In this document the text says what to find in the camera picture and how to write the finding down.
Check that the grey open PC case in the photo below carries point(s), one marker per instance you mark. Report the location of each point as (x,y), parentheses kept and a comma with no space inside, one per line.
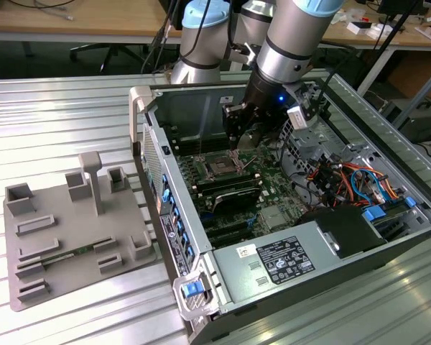
(154,158)

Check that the black RAM slot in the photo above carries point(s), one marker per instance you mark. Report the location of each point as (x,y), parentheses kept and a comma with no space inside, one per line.
(230,187)
(190,145)
(190,139)
(224,179)

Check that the black graphics card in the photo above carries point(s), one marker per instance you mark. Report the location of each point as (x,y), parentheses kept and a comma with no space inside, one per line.
(233,201)

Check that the black monitor stand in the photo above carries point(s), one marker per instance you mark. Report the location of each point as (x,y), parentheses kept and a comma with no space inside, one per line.
(388,7)

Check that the black computer under desk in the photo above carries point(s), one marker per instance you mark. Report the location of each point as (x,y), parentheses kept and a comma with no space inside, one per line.
(424,124)

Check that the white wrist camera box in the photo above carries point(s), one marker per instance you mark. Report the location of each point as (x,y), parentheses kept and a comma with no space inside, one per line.
(297,118)

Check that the blue case latch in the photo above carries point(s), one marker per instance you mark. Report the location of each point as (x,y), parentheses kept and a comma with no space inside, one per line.
(190,290)

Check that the CPU socket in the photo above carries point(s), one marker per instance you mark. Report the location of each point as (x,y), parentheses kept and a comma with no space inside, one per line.
(217,166)

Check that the brown cardboard box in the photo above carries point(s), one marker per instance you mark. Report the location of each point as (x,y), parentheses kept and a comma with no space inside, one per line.
(413,75)

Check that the black expansion slot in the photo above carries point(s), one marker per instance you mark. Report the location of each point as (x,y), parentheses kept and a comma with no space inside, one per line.
(230,225)
(233,238)

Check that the green RAM stick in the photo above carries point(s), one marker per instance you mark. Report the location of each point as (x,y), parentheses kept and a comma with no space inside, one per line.
(62,256)

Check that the silver chipset heat sink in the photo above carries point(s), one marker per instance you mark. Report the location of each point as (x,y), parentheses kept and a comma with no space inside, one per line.
(273,218)

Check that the grey power supply unit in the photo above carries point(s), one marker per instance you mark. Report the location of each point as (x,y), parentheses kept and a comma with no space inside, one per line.
(237,276)

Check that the black office chair base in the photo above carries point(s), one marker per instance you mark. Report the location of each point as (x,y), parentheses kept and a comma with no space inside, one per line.
(109,50)

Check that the metal drive cage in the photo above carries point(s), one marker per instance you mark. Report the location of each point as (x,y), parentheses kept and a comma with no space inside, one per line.
(321,142)

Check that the white box with black lid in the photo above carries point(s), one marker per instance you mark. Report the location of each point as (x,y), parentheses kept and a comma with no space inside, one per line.
(359,28)

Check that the small blue plastic clip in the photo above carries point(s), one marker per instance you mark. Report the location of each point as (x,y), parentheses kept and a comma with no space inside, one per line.
(409,202)

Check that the green motherboard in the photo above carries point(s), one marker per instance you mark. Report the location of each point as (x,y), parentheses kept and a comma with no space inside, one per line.
(273,187)

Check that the wooden desk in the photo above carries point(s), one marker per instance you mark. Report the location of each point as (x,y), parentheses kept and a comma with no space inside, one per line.
(93,18)

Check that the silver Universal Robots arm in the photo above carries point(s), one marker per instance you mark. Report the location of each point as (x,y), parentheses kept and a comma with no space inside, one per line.
(287,43)

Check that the black plastic air shroud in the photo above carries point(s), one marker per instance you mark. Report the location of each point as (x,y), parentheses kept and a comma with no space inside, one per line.
(341,230)

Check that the plain white box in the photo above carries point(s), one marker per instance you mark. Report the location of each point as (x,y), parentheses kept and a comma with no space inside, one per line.
(379,31)

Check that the grey parts rack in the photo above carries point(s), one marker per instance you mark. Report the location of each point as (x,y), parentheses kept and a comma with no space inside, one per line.
(75,223)

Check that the blue disk carrier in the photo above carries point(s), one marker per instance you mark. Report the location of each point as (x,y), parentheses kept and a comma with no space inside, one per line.
(375,212)

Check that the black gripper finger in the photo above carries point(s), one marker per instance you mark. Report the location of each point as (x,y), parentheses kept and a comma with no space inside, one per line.
(235,120)
(273,124)

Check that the CPU with silver top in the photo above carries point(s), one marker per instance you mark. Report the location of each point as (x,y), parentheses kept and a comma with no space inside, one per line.
(251,139)

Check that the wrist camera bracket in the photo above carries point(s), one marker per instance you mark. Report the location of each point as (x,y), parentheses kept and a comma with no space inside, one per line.
(249,54)

